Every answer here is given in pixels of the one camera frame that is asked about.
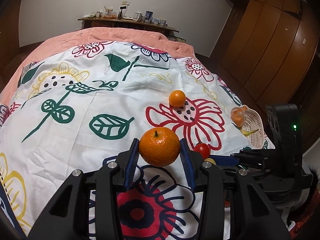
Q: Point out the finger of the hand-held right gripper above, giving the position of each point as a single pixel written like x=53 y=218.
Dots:
x=260 y=177
x=225 y=160

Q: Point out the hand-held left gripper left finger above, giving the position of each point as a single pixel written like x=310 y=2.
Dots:
x=132 y=162

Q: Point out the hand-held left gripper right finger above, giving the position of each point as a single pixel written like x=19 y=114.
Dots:
x=186 y=162

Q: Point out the small brown round fruit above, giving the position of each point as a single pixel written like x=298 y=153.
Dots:
x=210 y=160

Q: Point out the red tomato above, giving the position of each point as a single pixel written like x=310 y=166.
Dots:
x=202 y=150

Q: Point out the large dimpled mandarin orange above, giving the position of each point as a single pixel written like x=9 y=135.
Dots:
x=159 y=146

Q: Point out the yellow banana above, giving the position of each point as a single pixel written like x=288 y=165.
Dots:
x=247 y=132

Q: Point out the white plastic basket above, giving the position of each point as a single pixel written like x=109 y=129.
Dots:
x=252 y=122

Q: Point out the plastic bag of oranges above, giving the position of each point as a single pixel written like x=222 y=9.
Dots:
x=237 y=117

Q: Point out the small mandarin orange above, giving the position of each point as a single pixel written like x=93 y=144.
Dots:
x=177 y=98

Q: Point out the white floral blanket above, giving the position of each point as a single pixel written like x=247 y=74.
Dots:
x=87 y=100

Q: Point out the wooden wardrobe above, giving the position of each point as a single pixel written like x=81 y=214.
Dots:
x=275 y=42

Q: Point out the pink blanket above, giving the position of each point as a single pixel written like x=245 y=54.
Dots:
x=75 y=40

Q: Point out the cluster of small cups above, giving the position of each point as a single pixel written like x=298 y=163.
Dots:
x=162 y=22

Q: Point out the wooden headboard shelf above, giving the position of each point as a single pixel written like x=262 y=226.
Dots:
x=100 y=23

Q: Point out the clear pitcher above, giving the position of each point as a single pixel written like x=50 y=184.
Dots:
x=137 y=16

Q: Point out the jar of orange snacks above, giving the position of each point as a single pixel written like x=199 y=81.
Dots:
x=110 y=14

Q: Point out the black stand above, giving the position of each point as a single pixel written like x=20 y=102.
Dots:
x=121 y=12

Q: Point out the small glass jar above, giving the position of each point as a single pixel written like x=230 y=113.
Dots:
x=99 y=14

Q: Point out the brown wooden door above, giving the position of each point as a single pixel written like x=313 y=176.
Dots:
x=10 y=25

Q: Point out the white wall socket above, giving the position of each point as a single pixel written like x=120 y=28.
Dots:
x=125 y=3

